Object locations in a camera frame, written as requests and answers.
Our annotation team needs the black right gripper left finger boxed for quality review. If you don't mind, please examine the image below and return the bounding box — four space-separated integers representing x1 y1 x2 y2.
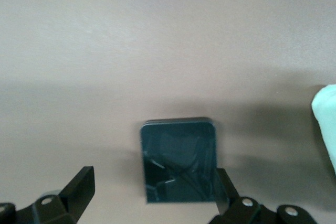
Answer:
0 166 96 224

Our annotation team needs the black smartphone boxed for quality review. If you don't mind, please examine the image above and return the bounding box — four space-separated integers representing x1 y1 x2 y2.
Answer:
139 116 230 204

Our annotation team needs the green dinosaur plush toy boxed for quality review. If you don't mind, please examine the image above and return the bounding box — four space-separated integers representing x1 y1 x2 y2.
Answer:
311 84 336 178

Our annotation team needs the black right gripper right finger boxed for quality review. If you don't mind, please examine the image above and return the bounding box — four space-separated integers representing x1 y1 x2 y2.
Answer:
208 168 319 224

